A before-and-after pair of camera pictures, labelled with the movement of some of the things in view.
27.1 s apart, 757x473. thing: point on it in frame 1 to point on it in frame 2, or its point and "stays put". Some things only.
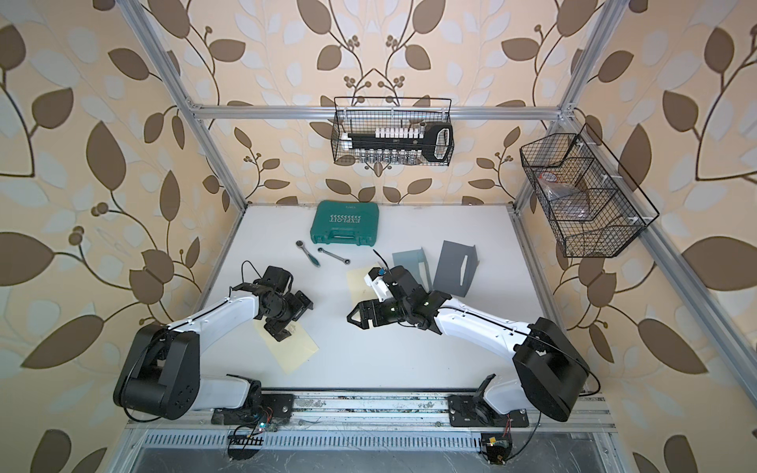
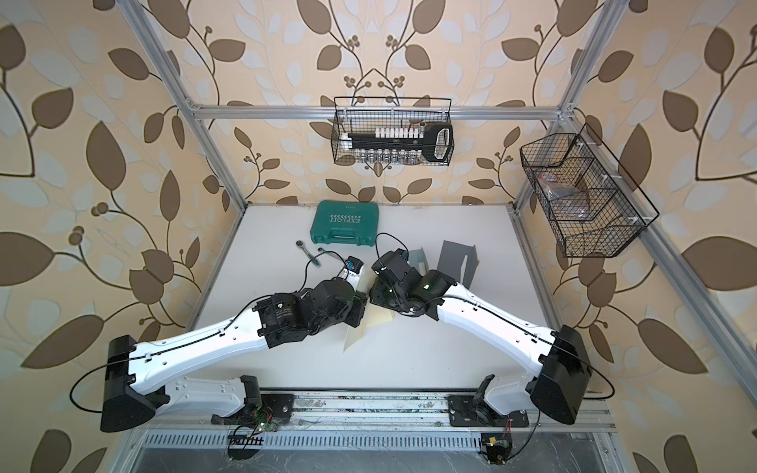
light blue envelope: [415, 262] stays put
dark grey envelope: [455, 268] stays put
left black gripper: [294, 300] to [358, 304]
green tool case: [346, 222] stays put
